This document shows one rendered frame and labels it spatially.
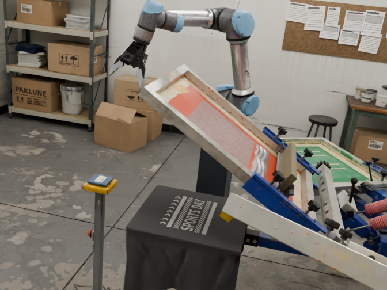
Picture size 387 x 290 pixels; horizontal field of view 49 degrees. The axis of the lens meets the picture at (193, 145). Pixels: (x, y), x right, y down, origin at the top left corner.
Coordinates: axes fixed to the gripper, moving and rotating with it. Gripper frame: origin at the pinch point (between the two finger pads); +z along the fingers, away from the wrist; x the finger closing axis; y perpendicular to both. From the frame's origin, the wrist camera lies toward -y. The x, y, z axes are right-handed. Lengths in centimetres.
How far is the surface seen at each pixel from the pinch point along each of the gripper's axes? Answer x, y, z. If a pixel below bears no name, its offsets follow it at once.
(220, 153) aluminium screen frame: -49, -29, -2
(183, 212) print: -46, -1, 42
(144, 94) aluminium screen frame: -16.5, -29.2, -9.6
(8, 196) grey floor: 103, 133, 187
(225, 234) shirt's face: -65, -12, 36
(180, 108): -27.5, -12.3, -5.0
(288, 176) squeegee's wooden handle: -75, -19, -2
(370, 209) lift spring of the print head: -114, 4, 4
